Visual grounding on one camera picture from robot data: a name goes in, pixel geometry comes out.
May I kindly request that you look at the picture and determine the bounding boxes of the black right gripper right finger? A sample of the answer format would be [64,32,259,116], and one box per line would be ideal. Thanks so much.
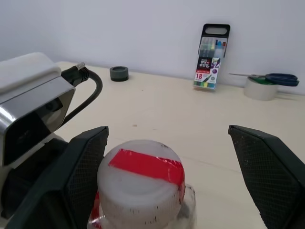
[228,125,305,229]

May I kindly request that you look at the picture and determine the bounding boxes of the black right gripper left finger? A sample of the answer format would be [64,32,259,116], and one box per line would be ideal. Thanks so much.
[7,125,110,229]

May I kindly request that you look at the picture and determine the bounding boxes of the white jar with red tape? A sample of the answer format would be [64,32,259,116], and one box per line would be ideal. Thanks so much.
[96,139,186,227]

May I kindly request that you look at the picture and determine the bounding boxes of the white tape roll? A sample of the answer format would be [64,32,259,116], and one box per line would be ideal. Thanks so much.
[243,76,279,101]

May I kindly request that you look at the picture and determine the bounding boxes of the black tape roll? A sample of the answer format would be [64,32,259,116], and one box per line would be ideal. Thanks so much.
[109,66,130,83]

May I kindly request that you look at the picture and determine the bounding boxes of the marker pen set box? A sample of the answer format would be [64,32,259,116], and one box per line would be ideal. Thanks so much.
[193,23,231,92]

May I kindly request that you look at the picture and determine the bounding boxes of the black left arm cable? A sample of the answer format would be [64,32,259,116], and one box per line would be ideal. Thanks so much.
[61,62,103,127]

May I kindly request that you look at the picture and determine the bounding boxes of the blue handled scissors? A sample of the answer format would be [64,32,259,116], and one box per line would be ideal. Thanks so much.
[228,72,300,87]

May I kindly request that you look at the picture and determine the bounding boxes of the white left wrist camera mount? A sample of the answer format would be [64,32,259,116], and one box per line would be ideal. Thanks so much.
[0,52,76,218]

